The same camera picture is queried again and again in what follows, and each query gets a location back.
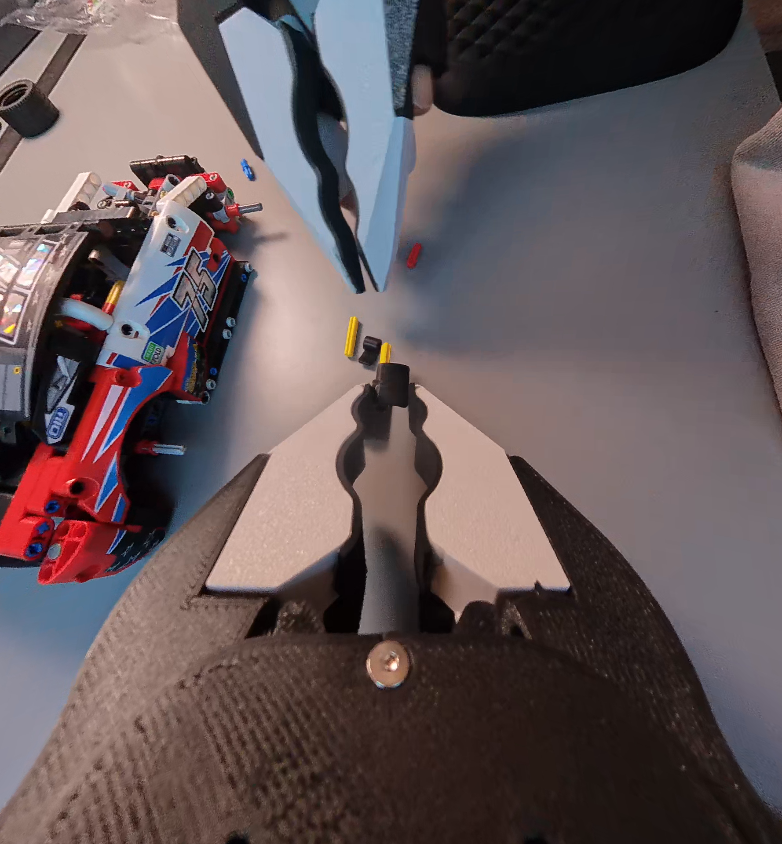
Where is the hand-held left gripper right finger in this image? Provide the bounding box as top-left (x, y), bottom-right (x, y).
top-left (409, 382), bottom-right (571, 637)

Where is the lego race car model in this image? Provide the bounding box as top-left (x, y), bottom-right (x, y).
top-left (0, 155), bottom-right (263, 586)

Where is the clear plastic bag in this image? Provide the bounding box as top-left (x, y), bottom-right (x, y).
top-left (0, 0), bottom-right (118, 34)

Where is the black chair armrest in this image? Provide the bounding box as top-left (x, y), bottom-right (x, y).
top-left (417, 0), bottom-right (743, 118)

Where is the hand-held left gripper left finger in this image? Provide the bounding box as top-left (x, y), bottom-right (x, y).
top-left (203, 382), bottom-right (375, 637)

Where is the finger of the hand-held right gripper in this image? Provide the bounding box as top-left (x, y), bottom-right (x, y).
top-left (218, 10), bottom-right (365, 294)
top-left (312, 0), bottom-right (418, 293)

